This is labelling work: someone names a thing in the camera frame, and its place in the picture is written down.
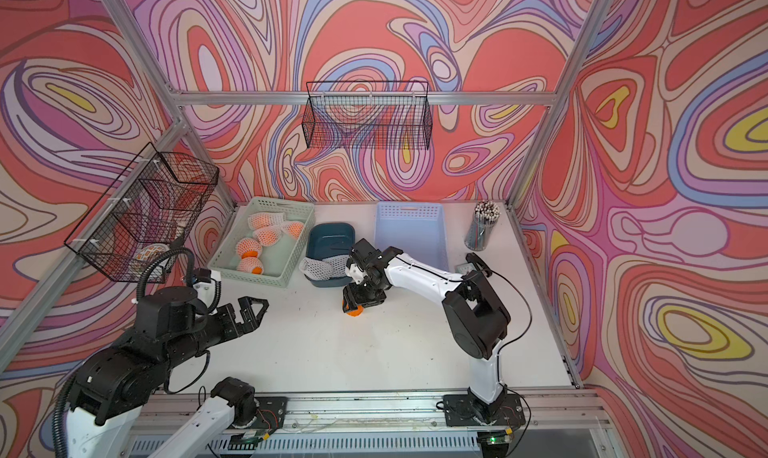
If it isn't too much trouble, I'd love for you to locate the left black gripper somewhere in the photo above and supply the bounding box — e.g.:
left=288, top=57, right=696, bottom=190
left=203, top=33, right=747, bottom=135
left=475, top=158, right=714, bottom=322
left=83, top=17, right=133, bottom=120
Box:
left=163, top=293, right=271, bottom=372

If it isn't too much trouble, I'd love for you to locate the white foam net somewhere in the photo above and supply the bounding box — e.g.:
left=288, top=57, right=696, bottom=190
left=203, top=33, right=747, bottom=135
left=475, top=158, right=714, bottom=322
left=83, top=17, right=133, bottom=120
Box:
left=299, top=257, right=334, bottom=281
left=324, top=255, right=349, bottom=278

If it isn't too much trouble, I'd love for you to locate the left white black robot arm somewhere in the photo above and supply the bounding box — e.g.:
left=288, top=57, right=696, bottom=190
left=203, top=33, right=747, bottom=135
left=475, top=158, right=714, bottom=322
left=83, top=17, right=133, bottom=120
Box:
left=52, top=286, right=269, bottom=457

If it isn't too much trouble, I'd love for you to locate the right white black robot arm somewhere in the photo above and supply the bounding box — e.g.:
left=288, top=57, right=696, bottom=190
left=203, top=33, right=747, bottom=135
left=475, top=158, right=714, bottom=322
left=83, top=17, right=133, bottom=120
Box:
left=342, top=239, right=511, bottom=425

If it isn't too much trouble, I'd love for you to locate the dark teal plastic tub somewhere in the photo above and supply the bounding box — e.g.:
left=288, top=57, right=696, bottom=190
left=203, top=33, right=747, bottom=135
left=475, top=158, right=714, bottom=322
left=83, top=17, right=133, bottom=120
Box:
left=305, top=222, right=356, bottom=288

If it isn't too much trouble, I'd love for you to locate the light blue plastic basket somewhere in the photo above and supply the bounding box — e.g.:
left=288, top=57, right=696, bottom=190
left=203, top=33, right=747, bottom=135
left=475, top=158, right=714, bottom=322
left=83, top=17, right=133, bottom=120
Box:
left=374, top=202, right=449, bottom=270

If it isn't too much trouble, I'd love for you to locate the green plastic basket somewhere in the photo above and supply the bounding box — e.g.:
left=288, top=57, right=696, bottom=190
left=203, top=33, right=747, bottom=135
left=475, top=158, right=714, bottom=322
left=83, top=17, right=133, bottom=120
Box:
left=208, top=197, right=315, bottom=288

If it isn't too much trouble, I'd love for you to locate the cup of pencils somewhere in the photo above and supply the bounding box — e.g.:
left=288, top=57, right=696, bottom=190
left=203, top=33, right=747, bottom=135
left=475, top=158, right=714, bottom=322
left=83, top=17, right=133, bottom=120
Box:
left=464, top=200, right=501, bottom=251

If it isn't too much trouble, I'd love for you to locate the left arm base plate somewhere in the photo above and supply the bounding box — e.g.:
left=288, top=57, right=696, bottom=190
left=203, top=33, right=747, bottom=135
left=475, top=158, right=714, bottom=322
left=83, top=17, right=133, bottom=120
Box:
left=231, top=396, right=288, bottom=432

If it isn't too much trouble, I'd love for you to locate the item in left wire basket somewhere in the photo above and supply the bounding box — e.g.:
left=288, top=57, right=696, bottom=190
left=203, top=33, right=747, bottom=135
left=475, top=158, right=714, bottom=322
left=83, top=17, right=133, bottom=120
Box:
left=134, top=243, right=170, bottom=266

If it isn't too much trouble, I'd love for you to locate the black wire basket left wall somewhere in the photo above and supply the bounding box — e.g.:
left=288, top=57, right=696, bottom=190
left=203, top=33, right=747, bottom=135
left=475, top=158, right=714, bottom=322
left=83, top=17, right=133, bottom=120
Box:
left=64, top=144, right=219, bottom=282

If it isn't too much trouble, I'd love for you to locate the black wire basket wall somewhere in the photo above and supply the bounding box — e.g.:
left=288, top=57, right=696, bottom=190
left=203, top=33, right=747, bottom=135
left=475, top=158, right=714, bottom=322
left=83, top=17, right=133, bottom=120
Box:
left=301, top=80, right=433, bottom=151
left=64, top=144, right=219, bottom=282

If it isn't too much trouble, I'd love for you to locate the black wire basket back wall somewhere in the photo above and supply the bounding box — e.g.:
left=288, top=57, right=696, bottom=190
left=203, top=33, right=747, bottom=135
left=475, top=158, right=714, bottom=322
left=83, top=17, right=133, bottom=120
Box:
left=301, top=80, right=433, bottom=151

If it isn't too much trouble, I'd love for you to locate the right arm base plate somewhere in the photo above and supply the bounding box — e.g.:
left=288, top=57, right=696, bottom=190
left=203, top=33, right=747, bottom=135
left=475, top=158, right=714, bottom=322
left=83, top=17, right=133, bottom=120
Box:
left=436, top=392, right=527, bottom=429

